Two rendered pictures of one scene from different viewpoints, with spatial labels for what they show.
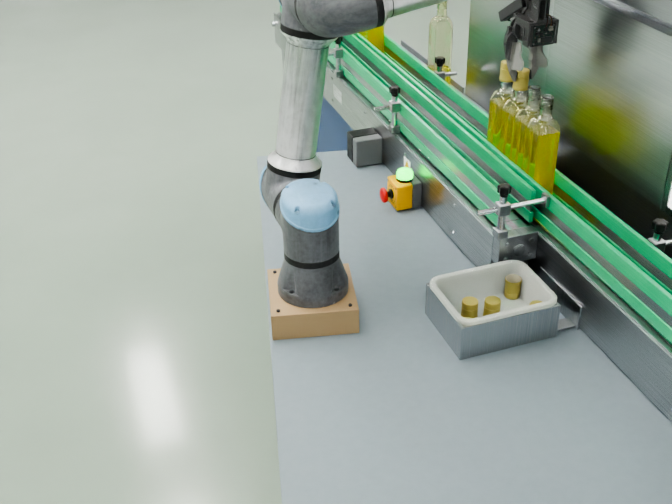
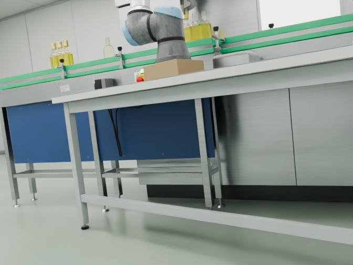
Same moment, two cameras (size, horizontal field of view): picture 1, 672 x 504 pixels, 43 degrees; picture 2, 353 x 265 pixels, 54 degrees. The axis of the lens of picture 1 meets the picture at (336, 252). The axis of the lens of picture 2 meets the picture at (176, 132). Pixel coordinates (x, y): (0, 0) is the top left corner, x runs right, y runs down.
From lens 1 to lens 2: 172 cm
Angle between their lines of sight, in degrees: 50
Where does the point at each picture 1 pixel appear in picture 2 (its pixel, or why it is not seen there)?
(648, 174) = (248, 26)
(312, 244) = (180, 25)
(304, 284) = (180, 48)
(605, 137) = (222, 28)
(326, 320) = (194, 64)
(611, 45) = not seen: outside the picture
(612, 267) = (269, 37)
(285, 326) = (182, 66)
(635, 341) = (295, 49)
